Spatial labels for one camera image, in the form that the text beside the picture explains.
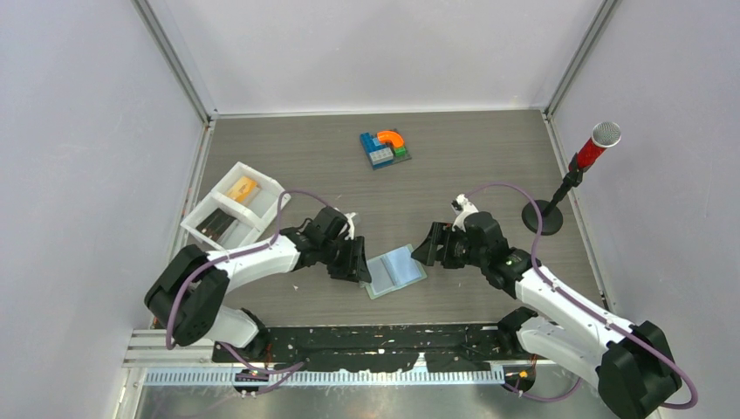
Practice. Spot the orange card stack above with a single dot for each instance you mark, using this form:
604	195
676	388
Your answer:
243	190

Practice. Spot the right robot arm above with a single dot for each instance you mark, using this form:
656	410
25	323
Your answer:
628	364

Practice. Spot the colourful toy block set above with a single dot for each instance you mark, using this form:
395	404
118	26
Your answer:
384	148

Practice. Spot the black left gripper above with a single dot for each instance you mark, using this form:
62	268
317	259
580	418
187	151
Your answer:
353	267

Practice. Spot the black card in tray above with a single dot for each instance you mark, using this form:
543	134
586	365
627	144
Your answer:
219	226

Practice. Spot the black credit card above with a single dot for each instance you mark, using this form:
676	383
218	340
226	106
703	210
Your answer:
203	225

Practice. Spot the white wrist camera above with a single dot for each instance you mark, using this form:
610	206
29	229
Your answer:
463	208
348	232

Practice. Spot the red microphone on stand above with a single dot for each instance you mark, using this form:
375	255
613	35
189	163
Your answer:
545	215

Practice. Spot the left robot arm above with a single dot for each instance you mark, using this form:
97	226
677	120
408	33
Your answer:
187	298

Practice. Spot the white two-compartment tray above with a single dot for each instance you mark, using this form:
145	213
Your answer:
251	221

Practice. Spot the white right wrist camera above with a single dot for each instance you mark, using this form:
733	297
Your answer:
463	208

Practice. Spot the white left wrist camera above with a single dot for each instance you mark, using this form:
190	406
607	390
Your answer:
348	232

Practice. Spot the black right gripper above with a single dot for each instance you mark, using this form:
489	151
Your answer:
440	234

